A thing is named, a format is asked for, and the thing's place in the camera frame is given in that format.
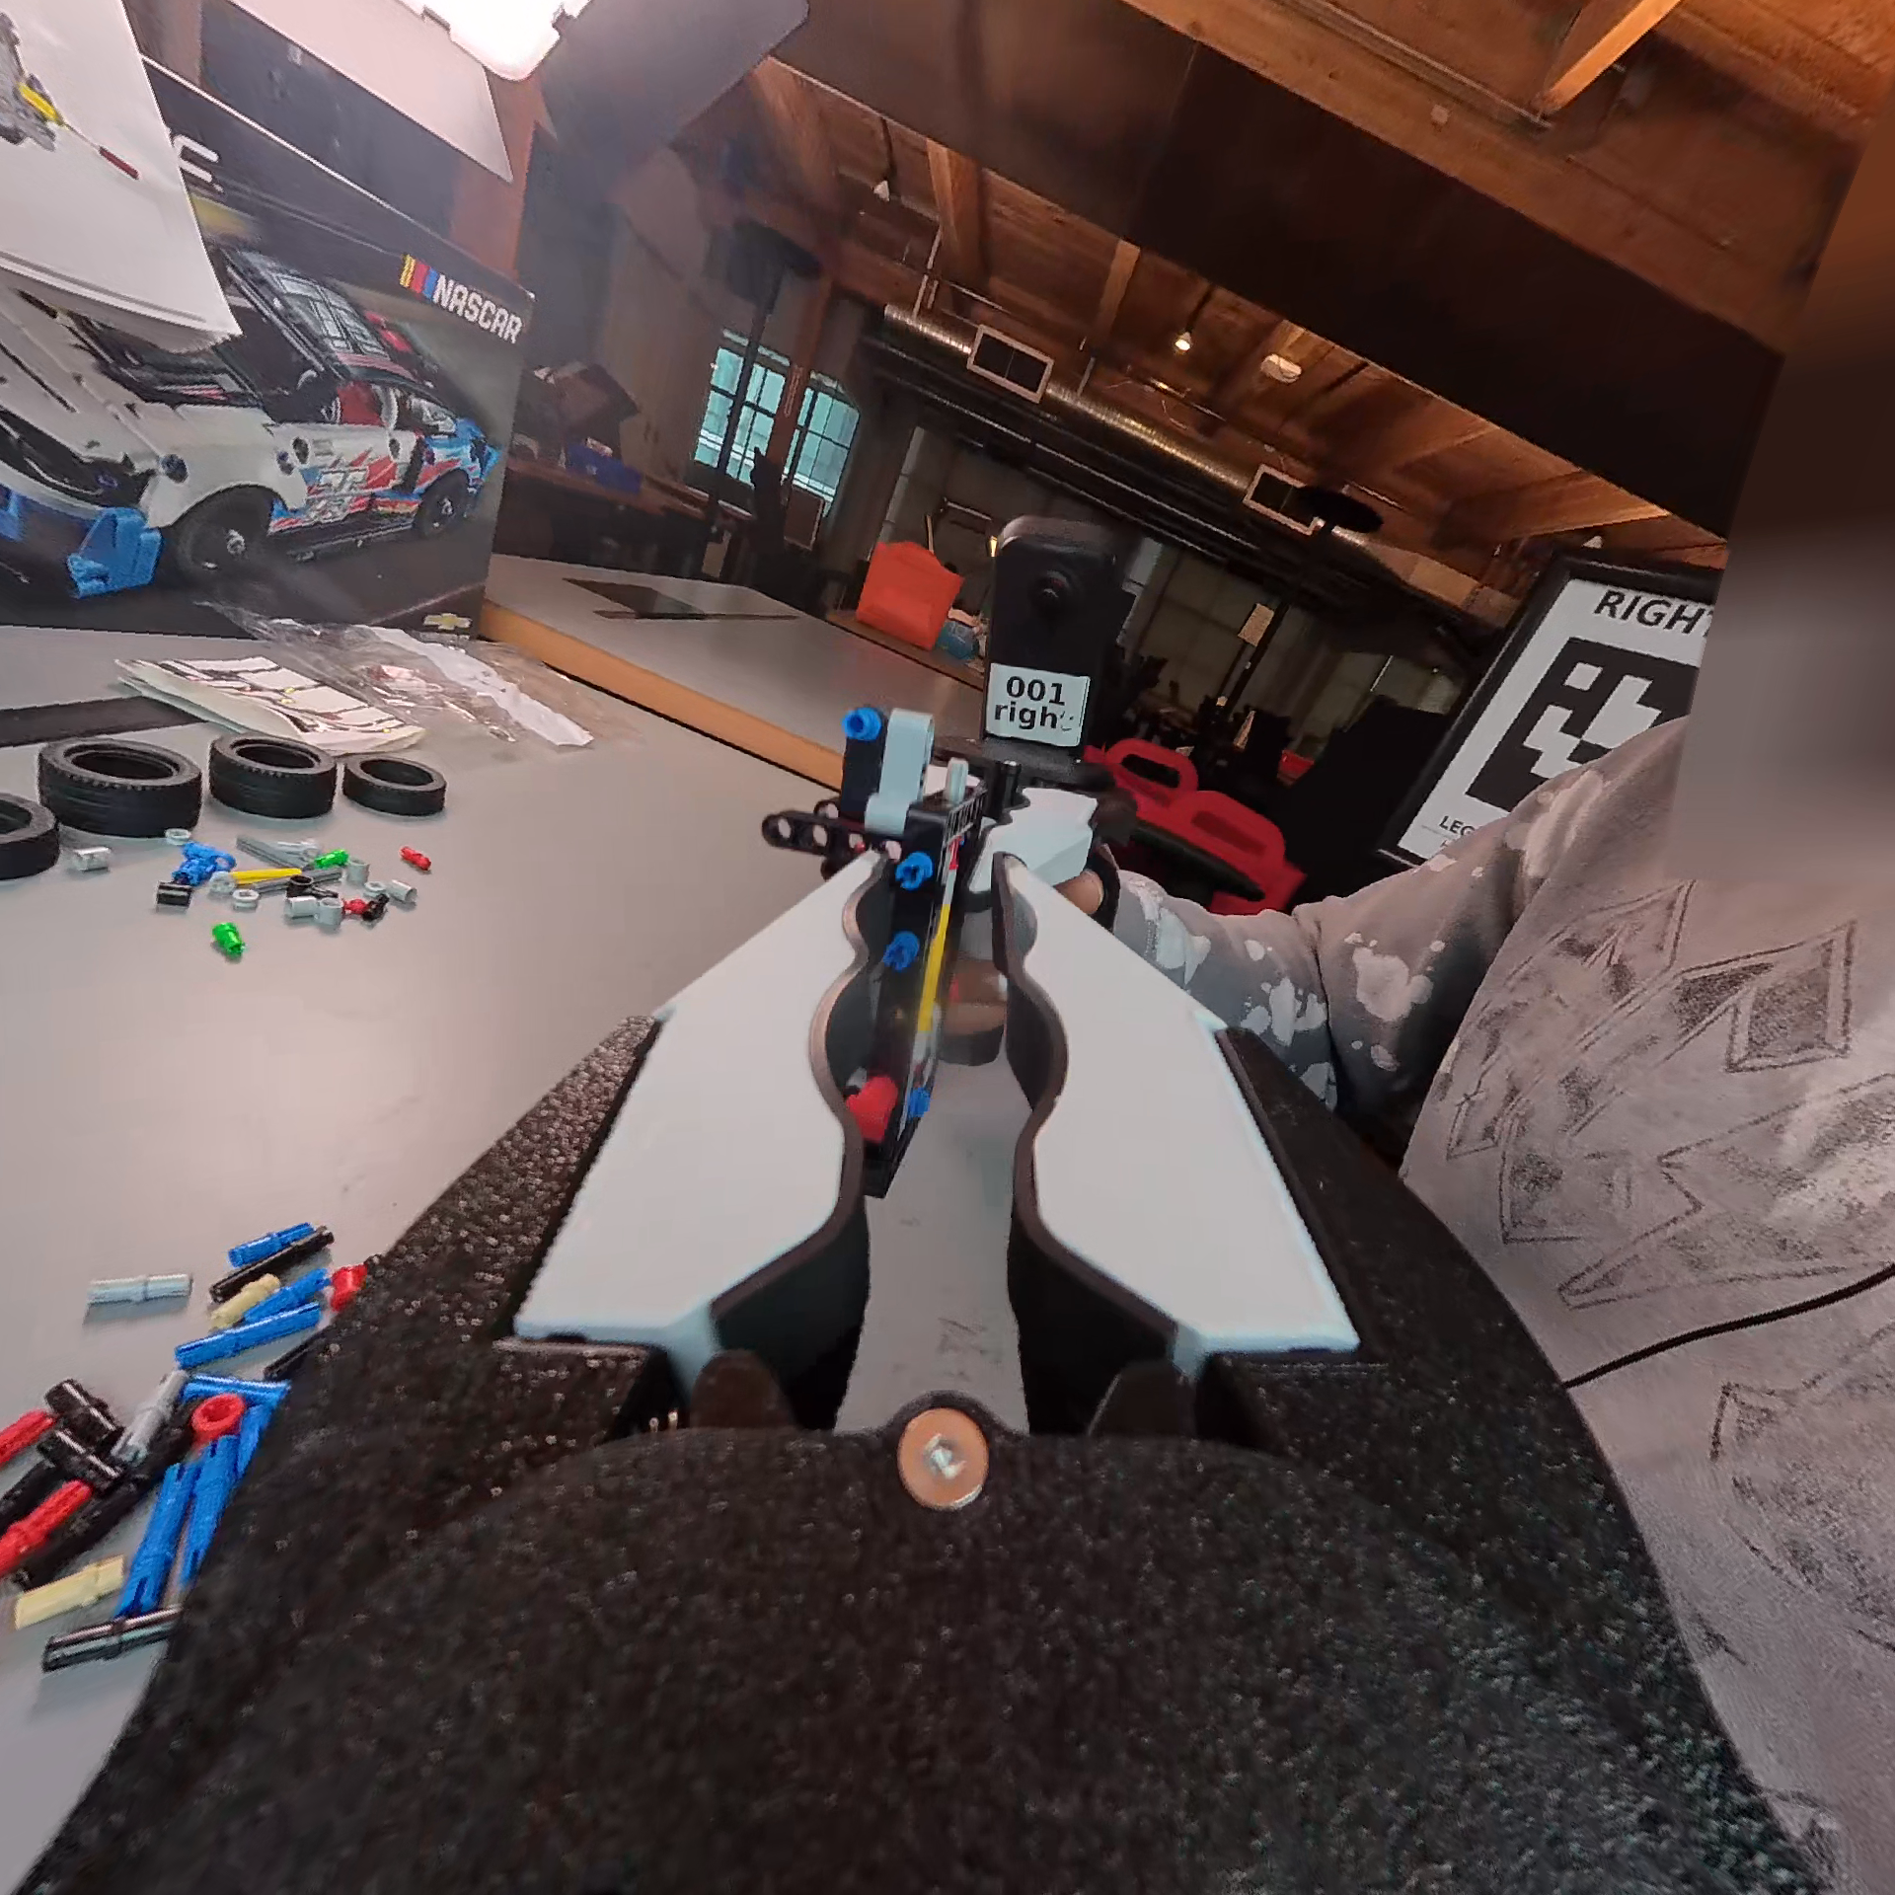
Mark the scatter of mixed lego pieces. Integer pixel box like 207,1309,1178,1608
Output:
65,828,437,963

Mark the black pad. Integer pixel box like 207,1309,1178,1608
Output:
561,578,741,624

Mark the white instruction booklet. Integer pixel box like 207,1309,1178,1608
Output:
0,0,239,349

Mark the person's grey patterned hoodie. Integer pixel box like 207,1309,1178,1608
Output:
1399,872,1895,1895

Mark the red chair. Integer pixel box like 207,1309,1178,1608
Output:
1103,738,1309,913

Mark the empty clear plastic bag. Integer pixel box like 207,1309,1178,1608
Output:
199,599,598,752

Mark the grey desk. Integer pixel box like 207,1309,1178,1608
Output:
0,622,1038,1851

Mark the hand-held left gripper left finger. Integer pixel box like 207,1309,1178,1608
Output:
512,854,883,1374

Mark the sticker sheet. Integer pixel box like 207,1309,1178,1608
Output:
114,655,429,753

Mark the multicoloured lego assembly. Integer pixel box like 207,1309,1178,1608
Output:
762,708,1038,1205

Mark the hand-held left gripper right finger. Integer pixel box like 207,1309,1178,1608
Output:
992,854,1364,1383

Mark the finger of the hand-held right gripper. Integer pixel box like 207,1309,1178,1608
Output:
986,790,1110,894

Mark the person's right hand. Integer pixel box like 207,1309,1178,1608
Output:
950,871,1138,1071

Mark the pile of small lego pins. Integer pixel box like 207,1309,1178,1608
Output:
0,1220,371,1674

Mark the orange bag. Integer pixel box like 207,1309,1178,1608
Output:
855,540,967,656

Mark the grey table with wooden edge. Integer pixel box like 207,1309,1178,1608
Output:
480,554,986,788

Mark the person's right forearm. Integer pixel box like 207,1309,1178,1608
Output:
1110,710,1690,1118

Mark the window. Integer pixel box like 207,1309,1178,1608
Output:
695,332,864,508

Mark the black desk mat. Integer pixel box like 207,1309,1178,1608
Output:
0,694,158,748

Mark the toy race car box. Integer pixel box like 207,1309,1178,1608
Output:
0,58,535,631

